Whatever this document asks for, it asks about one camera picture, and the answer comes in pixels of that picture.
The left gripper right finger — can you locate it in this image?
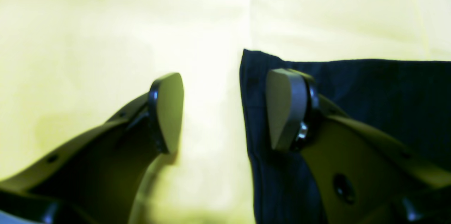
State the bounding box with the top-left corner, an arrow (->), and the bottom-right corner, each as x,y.
266,68 -> 451,224

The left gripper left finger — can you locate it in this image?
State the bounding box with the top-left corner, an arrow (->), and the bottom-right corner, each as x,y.
0,73 -> 184,224

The dark navy T-shirt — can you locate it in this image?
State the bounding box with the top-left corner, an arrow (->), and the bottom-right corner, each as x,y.
240,49 -> 451,224

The yellow table cloth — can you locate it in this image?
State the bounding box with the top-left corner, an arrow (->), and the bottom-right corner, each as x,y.
0,0 -> 450,224

